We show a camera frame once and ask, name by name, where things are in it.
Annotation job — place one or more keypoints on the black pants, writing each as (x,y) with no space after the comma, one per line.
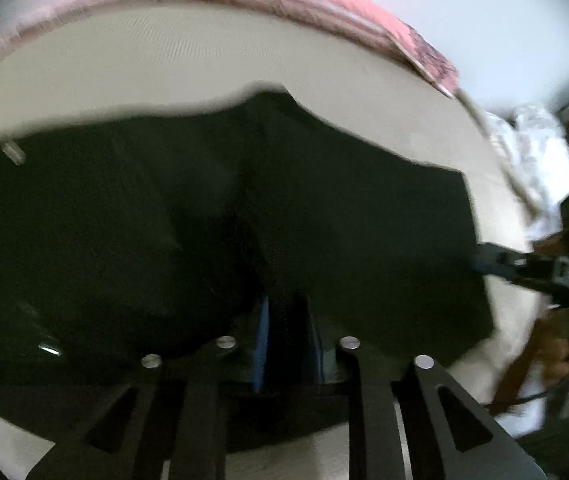
(114,235)

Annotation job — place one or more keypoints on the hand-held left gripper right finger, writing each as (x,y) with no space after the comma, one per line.
(317,360)

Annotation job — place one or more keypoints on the white dotted quilt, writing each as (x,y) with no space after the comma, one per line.
(534,160)

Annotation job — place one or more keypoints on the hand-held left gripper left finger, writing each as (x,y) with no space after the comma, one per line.
(262,360)

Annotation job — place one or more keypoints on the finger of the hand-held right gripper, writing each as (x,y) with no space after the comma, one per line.
(504,262)

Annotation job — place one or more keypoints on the beige satin blanket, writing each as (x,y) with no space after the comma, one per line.
(484,125)

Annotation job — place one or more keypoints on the brown wooden bed frame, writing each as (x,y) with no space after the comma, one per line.
(524,365)

